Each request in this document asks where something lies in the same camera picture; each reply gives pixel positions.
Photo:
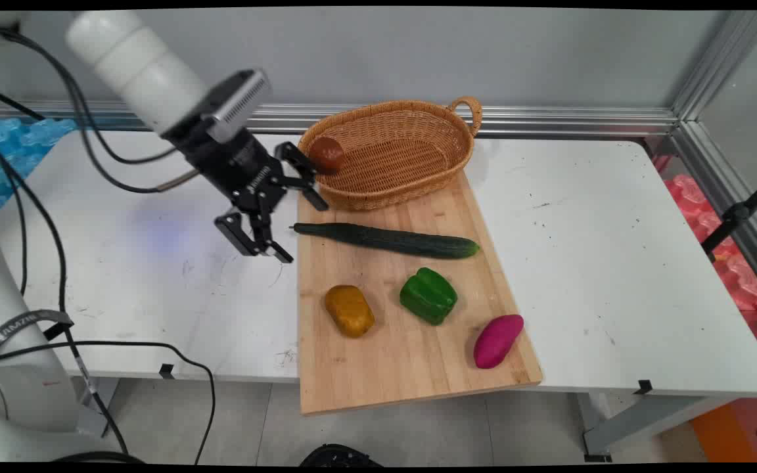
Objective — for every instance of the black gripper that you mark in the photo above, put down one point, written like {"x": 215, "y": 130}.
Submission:
{"x": 230, "y": 164}

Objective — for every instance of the yellow potato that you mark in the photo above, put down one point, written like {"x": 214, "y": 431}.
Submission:
{"x": 349, "y": 311}

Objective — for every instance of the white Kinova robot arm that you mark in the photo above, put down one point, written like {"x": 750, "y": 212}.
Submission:
{"x": 135, "y": 69}

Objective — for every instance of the brown red tomato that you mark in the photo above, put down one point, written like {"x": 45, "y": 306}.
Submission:
{"x": 327, "y": 155}

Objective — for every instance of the long dark green cucumber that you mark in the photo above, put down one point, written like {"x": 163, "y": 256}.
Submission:
{"x": 391, "y": 239}

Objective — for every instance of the woven wicker basket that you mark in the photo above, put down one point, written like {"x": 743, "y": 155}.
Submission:
{"x": 395, "y": 154}

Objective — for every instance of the green bell pepper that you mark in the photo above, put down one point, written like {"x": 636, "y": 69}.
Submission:
{"x": 428, "y": 295}

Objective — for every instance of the bamboo cutting board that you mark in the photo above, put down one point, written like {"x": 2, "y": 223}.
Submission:
{"x": 405, "y": 355}

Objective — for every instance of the black table edge clip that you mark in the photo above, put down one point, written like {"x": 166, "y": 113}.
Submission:
{"x": 166, "y": 371}
{"x": 644, "y": 387}

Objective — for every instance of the purple sweet potato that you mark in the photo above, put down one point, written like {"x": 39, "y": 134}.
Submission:
{"x": 497, "y": 341}

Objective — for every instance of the round black floor object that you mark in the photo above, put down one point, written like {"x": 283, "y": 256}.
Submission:
{"x": 339, "y": 454}

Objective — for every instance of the blue bubble wrap sheet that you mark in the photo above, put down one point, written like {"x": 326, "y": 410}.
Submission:
{"x": 14, "y": 148}

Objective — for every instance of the grey metal table leg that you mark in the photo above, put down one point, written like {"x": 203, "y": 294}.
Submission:
{"x": 648, "y": 420}

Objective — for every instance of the pink bubble wrap sheet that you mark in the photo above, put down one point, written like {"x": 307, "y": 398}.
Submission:
{"x": 733, "y": 263}

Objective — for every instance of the black tripod pole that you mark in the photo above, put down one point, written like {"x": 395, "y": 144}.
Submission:
{"x": 740, "y": 213}

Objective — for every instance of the orange floor mat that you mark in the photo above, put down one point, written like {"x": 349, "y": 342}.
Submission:
{"x": 723, "y": 433}

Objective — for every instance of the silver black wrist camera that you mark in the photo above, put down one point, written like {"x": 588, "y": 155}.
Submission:
{"x": 237, "y": 105}

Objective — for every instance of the horizontal aluminium frame rail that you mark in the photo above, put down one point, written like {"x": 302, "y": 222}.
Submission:
{"x": 549, "y": 120}

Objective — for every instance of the corner aluminium frame post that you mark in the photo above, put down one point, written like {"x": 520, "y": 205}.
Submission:
{"x": 720, "y": 72}

